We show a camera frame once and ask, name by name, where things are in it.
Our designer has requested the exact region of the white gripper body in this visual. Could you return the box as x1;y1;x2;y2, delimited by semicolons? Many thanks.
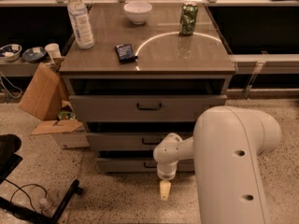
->
153;133;182;181

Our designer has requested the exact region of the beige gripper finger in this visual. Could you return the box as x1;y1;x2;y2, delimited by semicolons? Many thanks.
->
160;180;171;201

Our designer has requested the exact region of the grey bottom drawer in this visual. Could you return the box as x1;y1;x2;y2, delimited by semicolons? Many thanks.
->
96;156;195;174

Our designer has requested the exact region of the grey drawer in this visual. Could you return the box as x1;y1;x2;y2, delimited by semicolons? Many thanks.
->
96;156;195;174
69;95;227;122
85;132;194;152

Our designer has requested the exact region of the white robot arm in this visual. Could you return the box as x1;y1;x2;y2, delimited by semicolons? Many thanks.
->
153;105;281;224

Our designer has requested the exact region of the grey top drawer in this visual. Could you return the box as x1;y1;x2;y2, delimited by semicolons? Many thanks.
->
69;95;227;122

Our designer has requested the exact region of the grey middle drawer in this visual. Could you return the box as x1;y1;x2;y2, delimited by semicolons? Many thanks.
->
85;132;194;152

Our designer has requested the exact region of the grey three-drawer cabinet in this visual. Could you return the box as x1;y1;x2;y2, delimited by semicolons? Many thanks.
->
60;3;235;159

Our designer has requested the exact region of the green snack bag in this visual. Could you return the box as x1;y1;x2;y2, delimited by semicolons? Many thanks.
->
58;110;76;120

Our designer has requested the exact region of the dark blue snack packet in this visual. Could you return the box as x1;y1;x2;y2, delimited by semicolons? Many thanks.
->
115;44;137;63

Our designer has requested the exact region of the brown cardboard box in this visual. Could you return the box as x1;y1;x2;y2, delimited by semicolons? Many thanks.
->
19;63;69;120

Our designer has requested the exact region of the green soda can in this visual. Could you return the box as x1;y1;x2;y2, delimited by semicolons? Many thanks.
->
179;2;198;35

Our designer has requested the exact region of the white ceramic bowl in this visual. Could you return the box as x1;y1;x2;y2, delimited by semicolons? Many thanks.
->
123;1;152;24

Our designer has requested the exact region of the white paper cup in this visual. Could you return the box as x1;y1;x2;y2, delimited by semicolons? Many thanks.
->
45;43;61;59

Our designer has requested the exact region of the blue patterned plate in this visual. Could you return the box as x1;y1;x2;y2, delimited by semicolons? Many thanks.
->
21;47;47;63

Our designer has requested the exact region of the clear plastic water bottle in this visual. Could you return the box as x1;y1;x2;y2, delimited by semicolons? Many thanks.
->
67;0;94;49

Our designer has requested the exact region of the blue patterned bowl left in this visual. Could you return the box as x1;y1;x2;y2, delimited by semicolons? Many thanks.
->
0;44;22;62

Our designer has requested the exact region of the black cable on floor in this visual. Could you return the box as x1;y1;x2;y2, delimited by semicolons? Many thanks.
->
4;178;50;213

